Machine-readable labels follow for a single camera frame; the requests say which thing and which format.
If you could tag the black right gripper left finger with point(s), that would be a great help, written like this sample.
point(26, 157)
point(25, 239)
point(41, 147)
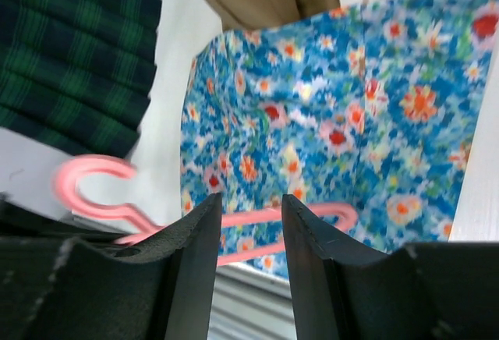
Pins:
point(63, 282)

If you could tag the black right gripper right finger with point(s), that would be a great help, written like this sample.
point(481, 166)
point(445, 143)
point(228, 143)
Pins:
point(343, 289)

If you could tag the pink plastic hanger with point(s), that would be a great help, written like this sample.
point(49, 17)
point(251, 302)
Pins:
point(66, 187)

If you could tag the blue floral skirt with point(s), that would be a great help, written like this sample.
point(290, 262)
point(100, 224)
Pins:
point(366, 114)

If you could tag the dark green plaid skirt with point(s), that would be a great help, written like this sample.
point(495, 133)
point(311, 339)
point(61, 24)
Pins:
point(76, 74)

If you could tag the aluminium mounting rail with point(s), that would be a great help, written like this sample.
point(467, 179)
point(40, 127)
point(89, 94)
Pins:
point(249, 304)

